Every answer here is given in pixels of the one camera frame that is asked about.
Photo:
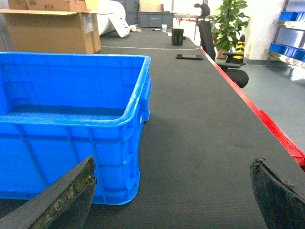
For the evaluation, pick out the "small black box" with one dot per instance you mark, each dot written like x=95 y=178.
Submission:
x=177 y=36

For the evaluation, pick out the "yellow black striped bollard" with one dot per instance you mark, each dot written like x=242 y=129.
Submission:
x=240 y=48

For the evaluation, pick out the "metal shelf rack with bins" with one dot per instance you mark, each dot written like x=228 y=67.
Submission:
x=287 y=47

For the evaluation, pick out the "large blue plastic crate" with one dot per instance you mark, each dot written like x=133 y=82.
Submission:
x=57 y=109

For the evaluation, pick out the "large open cardboard box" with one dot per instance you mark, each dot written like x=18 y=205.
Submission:
x=54 y=31

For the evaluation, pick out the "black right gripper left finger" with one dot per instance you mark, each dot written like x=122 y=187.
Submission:
x=63 y=205

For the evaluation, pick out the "white paper cup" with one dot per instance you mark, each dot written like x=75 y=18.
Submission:
x=164 y=28

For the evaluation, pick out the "grey storage crates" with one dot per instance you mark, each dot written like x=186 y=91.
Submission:
x=147 y=13

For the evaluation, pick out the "black office chair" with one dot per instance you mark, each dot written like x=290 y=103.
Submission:
x=240 y=77

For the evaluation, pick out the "black smartphone on table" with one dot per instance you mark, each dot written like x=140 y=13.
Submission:
x=189 y=57

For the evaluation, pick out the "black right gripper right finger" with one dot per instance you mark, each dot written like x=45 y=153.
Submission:
x=281 y=201

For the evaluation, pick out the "green potted plant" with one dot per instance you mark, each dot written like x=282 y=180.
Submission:
x=228 y=24

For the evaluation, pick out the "cardboard box on top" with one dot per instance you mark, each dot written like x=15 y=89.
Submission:
x=54 y=5

